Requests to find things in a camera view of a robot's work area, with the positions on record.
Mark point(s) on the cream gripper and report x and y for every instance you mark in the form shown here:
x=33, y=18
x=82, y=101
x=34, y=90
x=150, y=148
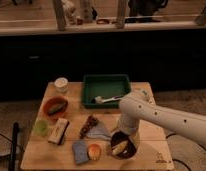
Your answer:
x=131, y=140

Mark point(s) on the yellow banana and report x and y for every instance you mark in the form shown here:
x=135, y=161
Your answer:
x=119, y=147

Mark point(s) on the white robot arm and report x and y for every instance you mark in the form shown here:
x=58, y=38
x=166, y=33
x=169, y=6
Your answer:
x=136, y=106

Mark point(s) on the purple bowl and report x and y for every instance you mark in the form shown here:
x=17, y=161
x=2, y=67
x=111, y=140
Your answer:
x=128, y=152

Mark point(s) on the green pickle in bowl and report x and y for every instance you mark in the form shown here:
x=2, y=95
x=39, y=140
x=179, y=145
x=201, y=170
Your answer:
x=56, y=108

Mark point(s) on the orange bowl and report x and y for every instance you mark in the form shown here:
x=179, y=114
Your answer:
x=50, y=102

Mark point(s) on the grey cloth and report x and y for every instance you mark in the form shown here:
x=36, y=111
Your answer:
x=99, y=131

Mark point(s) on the orange fruit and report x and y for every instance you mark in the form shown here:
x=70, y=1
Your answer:
x=94, y=151

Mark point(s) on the brown chocolate bar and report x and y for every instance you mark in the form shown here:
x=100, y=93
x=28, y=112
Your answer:
x=89, y=124

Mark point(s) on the blue sponge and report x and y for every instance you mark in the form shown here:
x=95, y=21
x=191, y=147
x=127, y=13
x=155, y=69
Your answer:
x=80, y=152

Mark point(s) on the green plastic tray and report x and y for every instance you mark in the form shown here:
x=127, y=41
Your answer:
x=106, y=86

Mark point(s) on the whiteboard eraser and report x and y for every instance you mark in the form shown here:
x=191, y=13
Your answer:
x=58, y=130

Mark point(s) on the white cup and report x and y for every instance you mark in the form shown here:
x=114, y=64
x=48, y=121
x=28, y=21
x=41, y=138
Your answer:
x=61, y=84

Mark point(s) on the green cup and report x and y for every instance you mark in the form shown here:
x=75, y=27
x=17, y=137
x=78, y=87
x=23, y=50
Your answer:
x=40, y=128

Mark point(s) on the black pole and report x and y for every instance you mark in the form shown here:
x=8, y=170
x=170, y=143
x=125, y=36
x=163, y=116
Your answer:
x=15, y=131

